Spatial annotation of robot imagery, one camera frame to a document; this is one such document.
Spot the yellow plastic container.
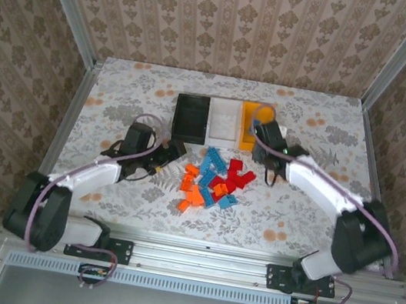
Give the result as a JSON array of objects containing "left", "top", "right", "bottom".
[{"left": 235, "top": 100, "right": 278, "bottom": 156}]

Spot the black plastic container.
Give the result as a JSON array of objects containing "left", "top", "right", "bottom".
[{"left": 170, "top": 92, "right": 214, "bottom": 147}]

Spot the long blue lego brick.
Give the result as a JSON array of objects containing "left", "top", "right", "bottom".
[{"left": 203, "top": 145, "right": 233, "bottom": 175}]

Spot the white plastic container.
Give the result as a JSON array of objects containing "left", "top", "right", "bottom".
[{"left": 204, "top": 96, "right": 246, "bottom": 150}]

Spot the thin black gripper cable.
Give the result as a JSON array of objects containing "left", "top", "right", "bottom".
[
  {"left": 262, "top": 162, "right": 284, "bottom": 190},
  {"left": 119, "top": 164, "right": 154, "bottom": 188}
]

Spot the aluminium table side rail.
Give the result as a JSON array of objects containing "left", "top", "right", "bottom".
[
  {"left": 334, "top": 104, "right": 406, "bottom": 281},
  {"left": 15, "top": 50, "right": 105, "bottom": 232}
]

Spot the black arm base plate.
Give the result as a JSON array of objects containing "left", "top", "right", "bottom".
[
  {"left": 63, "top": 229, "right": 135, "bottom": 266},
  {"left": 263, "top": 263, "right": 339, "bottom": 300}
]

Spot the long aluminium base rail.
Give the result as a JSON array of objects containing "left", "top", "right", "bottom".
[{"left": 0, "top": 205, "right": 406, "bottom": 304}]

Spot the purple robot arm cable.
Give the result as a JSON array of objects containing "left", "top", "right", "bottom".
[
  {"left": 220, "top": 102, "right": 406, "bottom": 304},
  {"left": 18, "top": 96, "right": 171, "bottom": 293}
]

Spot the grey slotted cable duct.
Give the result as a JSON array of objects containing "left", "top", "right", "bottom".
[{"left": 6, "top": 249, "right": 295, "bottom": 304}]

